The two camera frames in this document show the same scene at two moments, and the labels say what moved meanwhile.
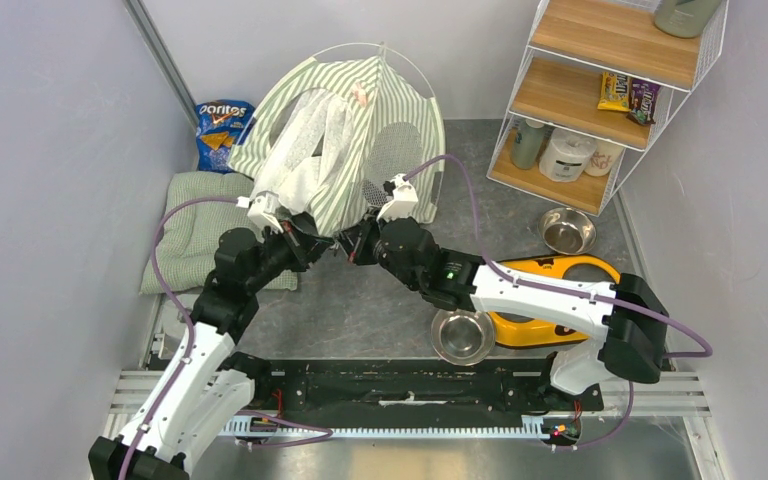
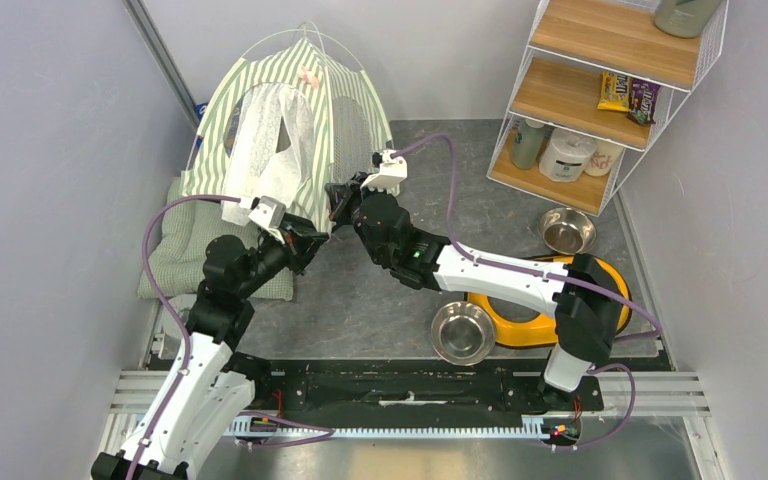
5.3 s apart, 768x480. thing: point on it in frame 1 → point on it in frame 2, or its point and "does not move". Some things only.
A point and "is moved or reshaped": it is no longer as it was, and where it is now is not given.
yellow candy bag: [614, 92] does not move
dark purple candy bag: [642, 96] does not move
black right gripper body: [364, 247] → [345, 207]
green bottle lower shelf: [526, 142] does not move
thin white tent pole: [382, 46] → [306, 31]
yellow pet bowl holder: [542, 332] does not move
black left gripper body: [296, 254] does not move
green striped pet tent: [322, 140] is moved or reshaped
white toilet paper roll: [565, 155] does not move
